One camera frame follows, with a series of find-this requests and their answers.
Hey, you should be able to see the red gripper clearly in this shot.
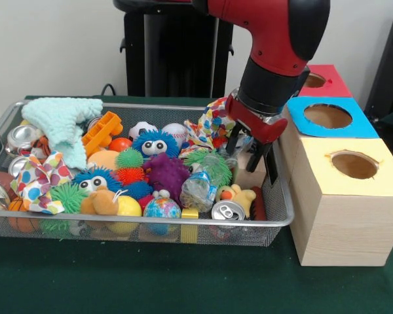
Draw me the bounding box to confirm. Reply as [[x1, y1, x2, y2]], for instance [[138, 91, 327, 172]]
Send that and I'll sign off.
[[225, 94, 288, 173]]

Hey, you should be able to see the clear plastic bottle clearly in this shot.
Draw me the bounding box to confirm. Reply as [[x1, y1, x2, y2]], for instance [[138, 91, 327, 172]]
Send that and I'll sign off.
[[231, 132, 259, 161]]

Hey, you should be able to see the polka-dot colourful cloth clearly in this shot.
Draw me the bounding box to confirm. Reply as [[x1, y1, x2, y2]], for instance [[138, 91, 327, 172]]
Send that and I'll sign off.
[[183, 97, 236, 151], [9, 150, 73, 215]]

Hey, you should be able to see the clear bottle with blue label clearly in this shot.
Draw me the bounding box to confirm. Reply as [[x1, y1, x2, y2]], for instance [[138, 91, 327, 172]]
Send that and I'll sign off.
[[179, 153, 232, 210]]

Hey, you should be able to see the orange plastic block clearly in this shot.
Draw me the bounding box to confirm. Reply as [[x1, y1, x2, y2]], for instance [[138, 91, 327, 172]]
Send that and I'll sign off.
[[81, 111, 124, 158]]

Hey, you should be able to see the mint waffle cloth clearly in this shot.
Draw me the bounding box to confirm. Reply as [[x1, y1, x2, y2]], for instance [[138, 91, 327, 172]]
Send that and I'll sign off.
[[21, 97, 104, 169]]

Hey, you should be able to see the metal mesh bin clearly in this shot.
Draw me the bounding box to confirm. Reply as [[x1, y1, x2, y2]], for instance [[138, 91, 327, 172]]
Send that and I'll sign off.
[[0, 100, 295, 248]]

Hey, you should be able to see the wooden three-hole box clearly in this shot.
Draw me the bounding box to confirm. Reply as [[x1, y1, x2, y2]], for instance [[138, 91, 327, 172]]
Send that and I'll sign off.
[[278, 64, 393, 268]]

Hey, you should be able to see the silver drink can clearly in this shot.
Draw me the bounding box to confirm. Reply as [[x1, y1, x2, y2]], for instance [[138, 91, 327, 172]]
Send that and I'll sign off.
[[211, 199, 246, 220]]

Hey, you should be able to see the purple spiky rubber toy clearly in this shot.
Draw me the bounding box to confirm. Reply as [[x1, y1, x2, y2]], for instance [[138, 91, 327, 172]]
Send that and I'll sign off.
[[142, 152, 191, 205]]

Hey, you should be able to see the globe print ball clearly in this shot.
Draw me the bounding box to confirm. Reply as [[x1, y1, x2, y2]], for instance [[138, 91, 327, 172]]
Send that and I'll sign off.
[[142, 196, 181, 219]]

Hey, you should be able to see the brown teddy bear plush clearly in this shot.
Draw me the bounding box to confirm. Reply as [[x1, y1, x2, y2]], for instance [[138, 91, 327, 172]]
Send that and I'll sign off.
[[80, 185, 121, 216]]

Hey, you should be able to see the dark green tablecloth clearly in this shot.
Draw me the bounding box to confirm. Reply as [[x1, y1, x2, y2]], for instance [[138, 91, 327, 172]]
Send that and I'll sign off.
[[0, 94, 393, 314]]

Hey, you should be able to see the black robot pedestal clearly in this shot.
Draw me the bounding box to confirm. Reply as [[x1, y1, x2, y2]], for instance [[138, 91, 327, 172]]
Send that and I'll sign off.
[[113, 0, 252, 99]]

